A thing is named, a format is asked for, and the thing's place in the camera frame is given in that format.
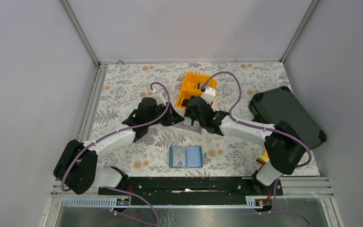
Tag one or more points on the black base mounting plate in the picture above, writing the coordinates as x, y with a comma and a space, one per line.
179, 191

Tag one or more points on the slotted aluminium cable rail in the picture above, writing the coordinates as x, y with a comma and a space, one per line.
95, 202

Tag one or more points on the yellow card storage bin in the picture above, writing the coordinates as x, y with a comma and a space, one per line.
190, 87

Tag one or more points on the blue card holder wallet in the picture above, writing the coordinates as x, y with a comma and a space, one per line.
193, 157

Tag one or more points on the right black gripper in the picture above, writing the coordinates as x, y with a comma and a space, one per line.
188, 113

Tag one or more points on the small yellow green block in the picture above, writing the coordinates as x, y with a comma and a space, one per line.
263, 159

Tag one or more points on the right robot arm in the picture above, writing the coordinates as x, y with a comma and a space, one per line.
284, 148

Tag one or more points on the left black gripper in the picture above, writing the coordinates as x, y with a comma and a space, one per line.
174, 117

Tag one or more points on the white card storage bin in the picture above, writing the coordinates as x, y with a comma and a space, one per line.
189, 128

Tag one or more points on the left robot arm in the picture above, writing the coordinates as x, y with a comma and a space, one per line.
77, 167

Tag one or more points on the black hard case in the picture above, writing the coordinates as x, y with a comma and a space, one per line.
280, 104

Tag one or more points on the credit card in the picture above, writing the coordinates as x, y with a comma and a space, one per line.
178, 156

